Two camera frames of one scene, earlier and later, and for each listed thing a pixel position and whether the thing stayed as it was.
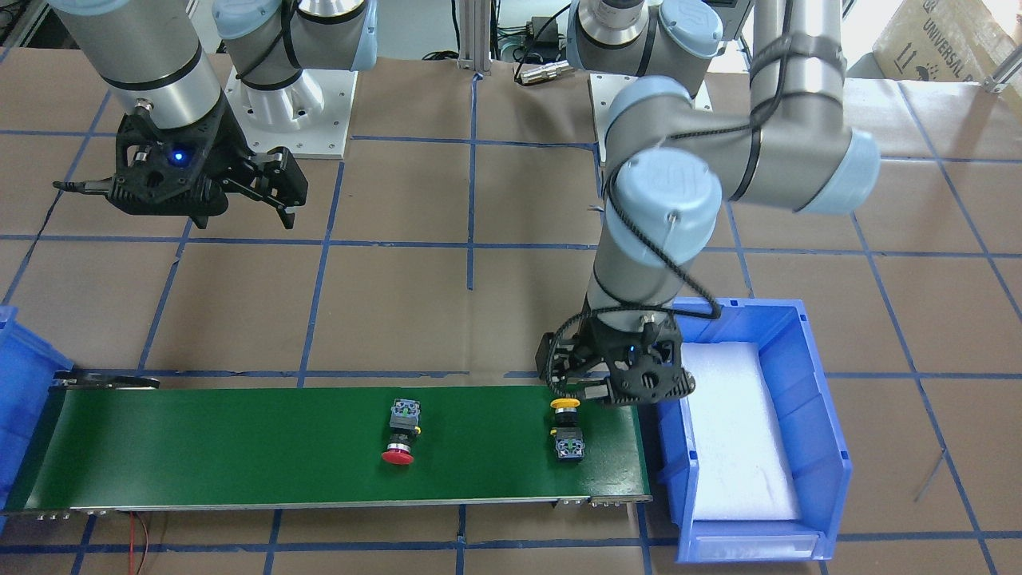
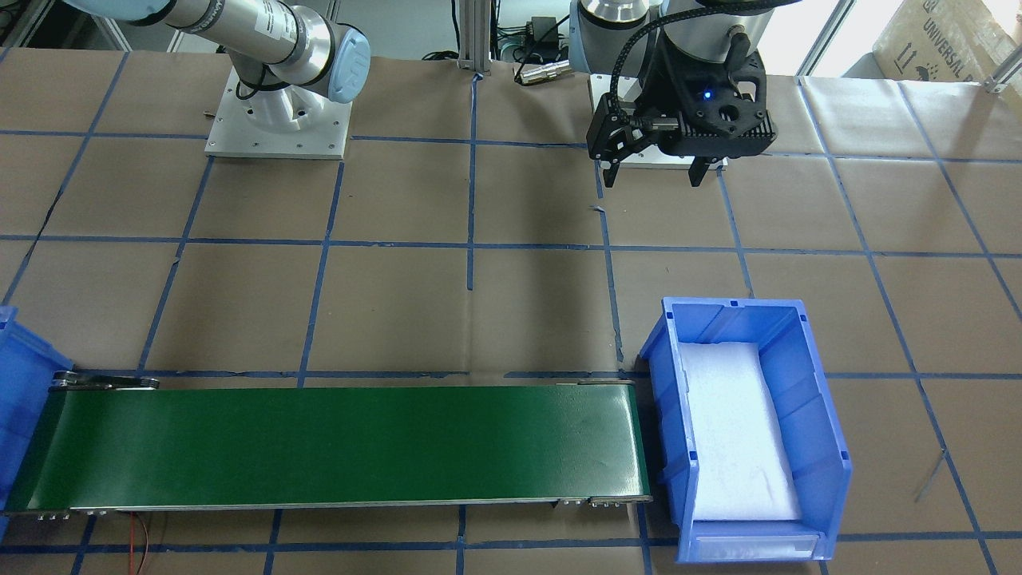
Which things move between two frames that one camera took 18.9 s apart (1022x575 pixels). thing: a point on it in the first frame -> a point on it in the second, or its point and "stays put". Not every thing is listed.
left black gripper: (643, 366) -> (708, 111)
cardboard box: (956, 41) stays put
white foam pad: (742, 466) stays put
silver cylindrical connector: (548, 72) stays put
